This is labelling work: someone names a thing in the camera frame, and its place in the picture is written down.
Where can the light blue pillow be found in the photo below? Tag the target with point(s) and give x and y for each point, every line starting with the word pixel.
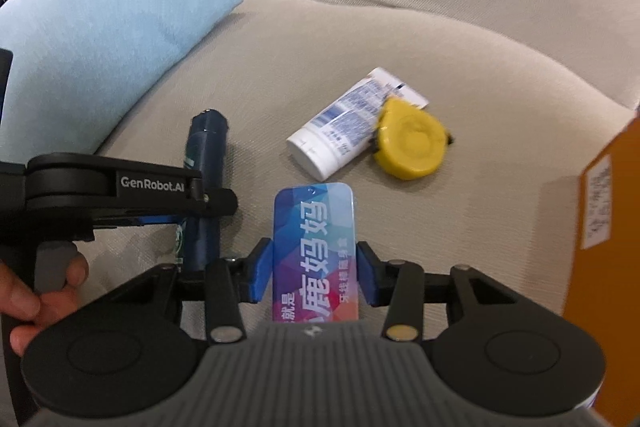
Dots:
pixel 100 47

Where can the yellow tape measure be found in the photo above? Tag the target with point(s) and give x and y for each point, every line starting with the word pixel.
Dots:
pixel 410 142

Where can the dark blue spray can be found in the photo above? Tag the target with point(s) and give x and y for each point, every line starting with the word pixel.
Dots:
pixel 207 142

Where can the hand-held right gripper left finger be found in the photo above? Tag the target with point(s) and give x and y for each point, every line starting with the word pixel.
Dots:
pixel 263 268

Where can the colourful blue pink packet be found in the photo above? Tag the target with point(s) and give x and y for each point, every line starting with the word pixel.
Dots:
pixel 315 232

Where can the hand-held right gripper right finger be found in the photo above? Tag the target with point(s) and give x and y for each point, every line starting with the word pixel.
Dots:
pixel 368 278

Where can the white squeeze tube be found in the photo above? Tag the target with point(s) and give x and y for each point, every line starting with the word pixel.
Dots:
pixel 340 127

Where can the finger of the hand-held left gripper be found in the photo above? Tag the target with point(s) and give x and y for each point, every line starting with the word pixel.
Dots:
pixel 215 203

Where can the orange cardboard box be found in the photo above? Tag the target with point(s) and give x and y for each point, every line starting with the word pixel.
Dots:
pixel 610 282

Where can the person's left hand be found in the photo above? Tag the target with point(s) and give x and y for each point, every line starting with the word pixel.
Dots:
pixel 20 297

